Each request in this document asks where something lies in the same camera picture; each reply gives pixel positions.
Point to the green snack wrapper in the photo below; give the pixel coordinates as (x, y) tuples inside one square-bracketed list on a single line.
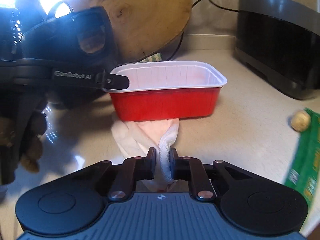
[(304, 170)]

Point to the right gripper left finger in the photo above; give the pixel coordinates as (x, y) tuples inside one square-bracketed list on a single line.
[(129, 172)]

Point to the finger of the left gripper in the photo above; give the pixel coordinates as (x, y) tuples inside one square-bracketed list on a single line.
[(112, 81)]

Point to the green checkered cloth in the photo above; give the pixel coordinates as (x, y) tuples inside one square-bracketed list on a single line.
[(157, 57)]

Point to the small garlic piece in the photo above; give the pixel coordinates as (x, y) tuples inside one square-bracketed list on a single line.
[(300, 121)]

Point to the round wooden cutting board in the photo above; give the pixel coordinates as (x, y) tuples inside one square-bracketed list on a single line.
[(142, 27)]

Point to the red white food tray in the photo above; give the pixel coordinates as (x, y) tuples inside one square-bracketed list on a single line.
[(167, 90)]

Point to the black rice cooker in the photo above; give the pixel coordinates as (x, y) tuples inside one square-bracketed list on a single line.
[(279, 41)]

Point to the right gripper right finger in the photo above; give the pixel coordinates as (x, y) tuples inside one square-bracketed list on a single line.
[(191, 170)]

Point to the gloved left hand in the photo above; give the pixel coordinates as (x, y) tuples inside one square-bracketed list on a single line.
[(31, 149)]

